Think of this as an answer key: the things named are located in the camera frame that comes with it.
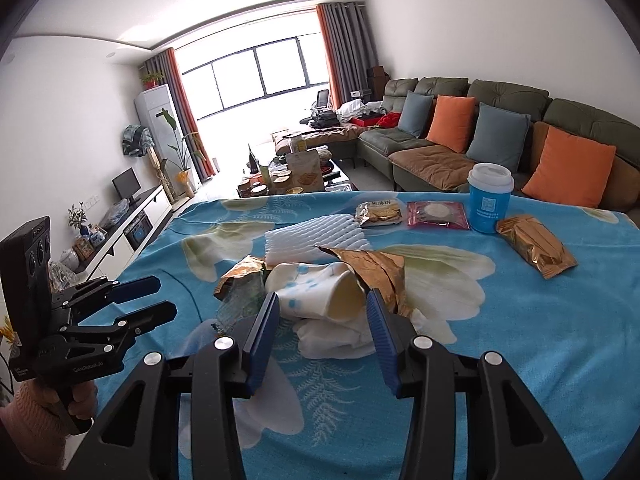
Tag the gold foil snack packet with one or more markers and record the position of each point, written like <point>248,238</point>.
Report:
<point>536,244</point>

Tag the right orange grey curtain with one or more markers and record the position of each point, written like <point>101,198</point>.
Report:
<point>350,47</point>

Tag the blue cushion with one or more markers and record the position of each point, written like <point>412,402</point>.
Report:
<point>414,115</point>
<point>499,137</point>

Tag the blue cup white lid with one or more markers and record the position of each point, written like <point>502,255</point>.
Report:
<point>490,188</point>

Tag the cluttered coffee table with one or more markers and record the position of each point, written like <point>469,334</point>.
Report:
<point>298,167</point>

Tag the covered standing fan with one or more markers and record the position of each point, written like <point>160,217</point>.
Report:
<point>137,140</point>

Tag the orange grey curtain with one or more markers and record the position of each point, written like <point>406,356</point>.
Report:
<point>163,69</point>
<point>350,47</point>

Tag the green sectional sofa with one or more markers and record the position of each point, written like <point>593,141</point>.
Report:
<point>414,163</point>

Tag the white polka dot paper cup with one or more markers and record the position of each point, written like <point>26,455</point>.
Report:
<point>329,292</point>

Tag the white tissue bag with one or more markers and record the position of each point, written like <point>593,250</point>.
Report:
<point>322,339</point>

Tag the blue cushion near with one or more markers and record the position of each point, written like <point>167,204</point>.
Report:
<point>499,137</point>

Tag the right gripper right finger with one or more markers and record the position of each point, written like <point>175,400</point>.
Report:
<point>508,434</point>

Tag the torn gold foil wrapper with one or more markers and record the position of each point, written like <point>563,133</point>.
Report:
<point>374,269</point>

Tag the small black monitor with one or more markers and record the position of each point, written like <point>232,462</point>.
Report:
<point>127,185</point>

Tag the white standing air conditioner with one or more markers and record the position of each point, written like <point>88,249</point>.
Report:
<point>148,103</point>

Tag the green clear plastic wrapper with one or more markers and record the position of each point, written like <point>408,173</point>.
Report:
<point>241,292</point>

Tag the pink snack packet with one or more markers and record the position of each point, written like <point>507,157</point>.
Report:
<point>450,215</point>

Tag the blue cushion far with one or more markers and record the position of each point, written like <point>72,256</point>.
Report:
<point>414,115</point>

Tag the white black tv cabinet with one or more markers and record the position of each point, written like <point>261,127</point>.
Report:
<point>126,241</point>

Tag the orange cushion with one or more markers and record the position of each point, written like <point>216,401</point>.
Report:
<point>452,122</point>
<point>569,169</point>

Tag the orange cushion far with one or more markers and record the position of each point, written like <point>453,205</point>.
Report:
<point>452,122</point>

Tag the tall green potted plant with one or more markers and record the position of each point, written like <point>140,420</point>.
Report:
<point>182,152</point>

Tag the person left hand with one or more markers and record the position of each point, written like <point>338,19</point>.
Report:
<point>83,403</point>

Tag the orange cushion near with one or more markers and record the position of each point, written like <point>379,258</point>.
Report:
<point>569,169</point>

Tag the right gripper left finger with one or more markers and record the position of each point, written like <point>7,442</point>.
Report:
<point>136,434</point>

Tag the pink sleeve left forearm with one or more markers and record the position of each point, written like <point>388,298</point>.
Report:
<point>38,435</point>

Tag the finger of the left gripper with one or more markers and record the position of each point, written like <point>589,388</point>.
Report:
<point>144,320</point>
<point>119,293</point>

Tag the left orange grey curtain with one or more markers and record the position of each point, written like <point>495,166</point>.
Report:
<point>163,69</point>

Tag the clear cracker packet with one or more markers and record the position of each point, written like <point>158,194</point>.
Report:
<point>379,213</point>

